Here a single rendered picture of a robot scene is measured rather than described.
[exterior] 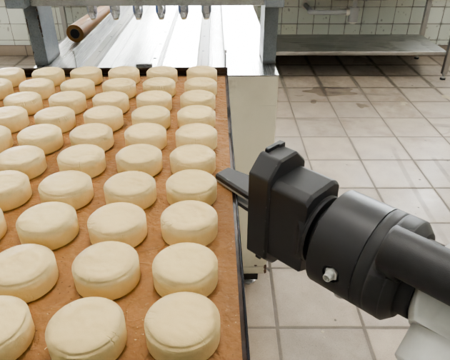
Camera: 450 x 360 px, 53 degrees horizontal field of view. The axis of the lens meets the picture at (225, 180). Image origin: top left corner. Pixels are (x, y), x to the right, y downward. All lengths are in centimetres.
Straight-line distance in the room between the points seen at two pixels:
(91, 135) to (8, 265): 22
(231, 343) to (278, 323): 134
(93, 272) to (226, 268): 10
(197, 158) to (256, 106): 87
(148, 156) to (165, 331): 24
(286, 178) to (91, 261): 18
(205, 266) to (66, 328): 10
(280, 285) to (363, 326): 33
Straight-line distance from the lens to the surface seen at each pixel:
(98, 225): 39
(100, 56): 130
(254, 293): 174
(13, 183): 48
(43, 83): 74
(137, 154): 49
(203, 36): 146
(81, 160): 50
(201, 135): 53
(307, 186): 39
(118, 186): 44
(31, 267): 37
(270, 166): 40
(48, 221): 41
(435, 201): 245
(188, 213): 39
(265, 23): 137
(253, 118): 135
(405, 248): 33
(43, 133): 57
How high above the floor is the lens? 125
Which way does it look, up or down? 31 degrees down
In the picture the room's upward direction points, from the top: straight up
